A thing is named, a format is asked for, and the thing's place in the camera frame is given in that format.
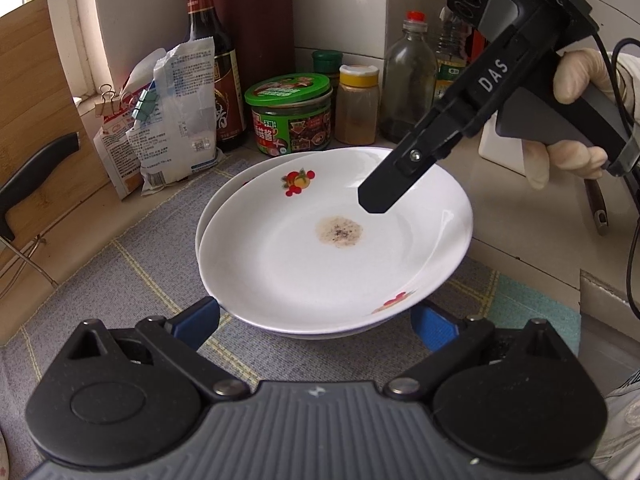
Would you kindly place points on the green cap small jar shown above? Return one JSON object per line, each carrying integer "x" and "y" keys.
{"x": 328, "y": 63}

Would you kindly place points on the metal wire board rack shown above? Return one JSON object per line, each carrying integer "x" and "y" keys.
{"x": 25, "y": 258}

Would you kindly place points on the bamboo cutting board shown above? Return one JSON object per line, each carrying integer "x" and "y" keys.
{"x": 36, "y": 108}

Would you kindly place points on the grey checked mat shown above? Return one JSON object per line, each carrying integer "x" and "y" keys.
{"x": 150, "y": 268}

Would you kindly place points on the white plastic container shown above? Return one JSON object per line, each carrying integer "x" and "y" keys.
{"x": 505, "y": 152}

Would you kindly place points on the black-handled kitchen knife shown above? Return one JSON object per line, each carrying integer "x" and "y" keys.
{"x": 32, "y": 174}

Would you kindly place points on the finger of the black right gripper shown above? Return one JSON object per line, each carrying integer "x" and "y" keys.
{"x": 396, "y": 174}

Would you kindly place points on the clear bottle red cap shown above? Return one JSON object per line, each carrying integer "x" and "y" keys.
{"x": 408, "y": 79}

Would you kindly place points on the yellow lidded spice jar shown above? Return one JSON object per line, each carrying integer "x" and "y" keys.
{"x": 357, "y": 105}

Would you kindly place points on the teal cloth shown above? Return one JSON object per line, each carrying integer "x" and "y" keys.
{"x": 512, "y": 304}

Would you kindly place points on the white plate with stain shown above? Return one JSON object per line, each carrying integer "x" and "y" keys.
{"x": 320, "y": 244}

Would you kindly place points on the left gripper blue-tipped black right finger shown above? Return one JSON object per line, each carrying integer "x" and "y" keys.
{"x": 515, "y": 399}

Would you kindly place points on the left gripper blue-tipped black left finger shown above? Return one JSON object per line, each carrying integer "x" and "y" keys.
{"x": 113, "y": 399}

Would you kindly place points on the dark red knife block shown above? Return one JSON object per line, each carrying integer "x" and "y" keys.
{"x": 263, "y": 34}

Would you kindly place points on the white plastic seasoning bag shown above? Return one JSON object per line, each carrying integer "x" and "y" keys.
{"x": 174, "y": 134}

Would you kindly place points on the dark soy sauce bottle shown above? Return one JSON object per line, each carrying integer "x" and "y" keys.
{"x": 230, "y": 123}

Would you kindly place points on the green lidded sauce jar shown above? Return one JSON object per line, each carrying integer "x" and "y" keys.
{"x": 291, "y": 113}

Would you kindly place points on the white plate underneath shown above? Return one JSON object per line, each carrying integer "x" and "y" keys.
{"x": 235, "y": 179}

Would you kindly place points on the gloved right hand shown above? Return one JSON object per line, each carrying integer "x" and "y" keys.
{"x": 568, "y": 113}

